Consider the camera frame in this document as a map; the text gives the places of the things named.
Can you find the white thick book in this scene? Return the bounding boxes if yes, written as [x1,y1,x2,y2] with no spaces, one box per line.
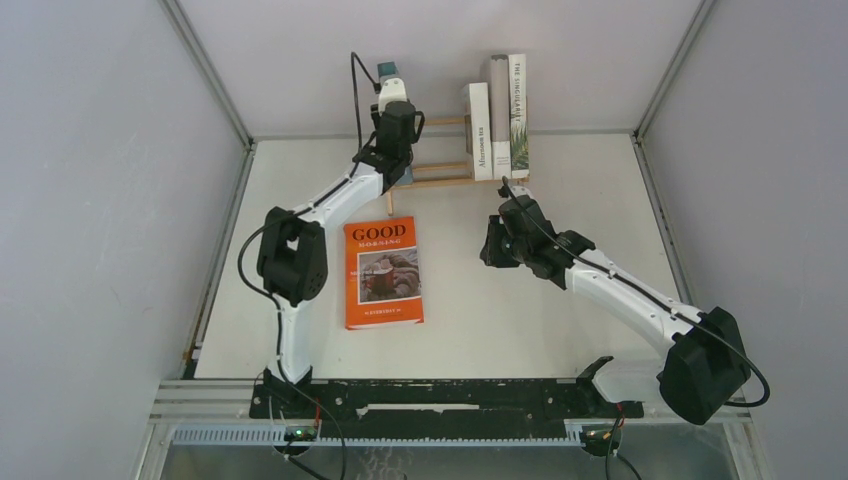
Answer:
[463,82,493,181]

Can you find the white Singularity palm book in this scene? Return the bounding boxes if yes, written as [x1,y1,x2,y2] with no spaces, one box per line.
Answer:
[508,54,530,179]

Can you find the grey notebook with elastic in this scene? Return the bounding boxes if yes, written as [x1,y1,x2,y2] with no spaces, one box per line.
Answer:
[483,54,511,181]

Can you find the orange book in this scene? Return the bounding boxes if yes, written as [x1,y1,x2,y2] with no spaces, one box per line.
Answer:
[343,216,424,330]

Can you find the teal Humor book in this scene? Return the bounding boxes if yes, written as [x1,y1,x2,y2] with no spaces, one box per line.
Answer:
[376,61,416,185]

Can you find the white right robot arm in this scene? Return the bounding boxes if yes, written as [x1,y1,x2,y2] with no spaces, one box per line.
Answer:
[480,186,770,425]

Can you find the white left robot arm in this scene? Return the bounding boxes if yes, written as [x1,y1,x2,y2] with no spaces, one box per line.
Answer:
[256,101,424,417]

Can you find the wooden book rack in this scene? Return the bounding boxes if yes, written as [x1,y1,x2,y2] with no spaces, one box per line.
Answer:
[384,95,531,217]

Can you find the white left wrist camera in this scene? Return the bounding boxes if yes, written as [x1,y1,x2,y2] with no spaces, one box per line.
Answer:
[377,76,408,114]

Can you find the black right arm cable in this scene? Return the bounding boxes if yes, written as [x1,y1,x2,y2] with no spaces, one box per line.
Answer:
[500,176,772,409]

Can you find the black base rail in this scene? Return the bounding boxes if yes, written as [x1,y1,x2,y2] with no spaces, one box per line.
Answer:
[249,375,644,441]

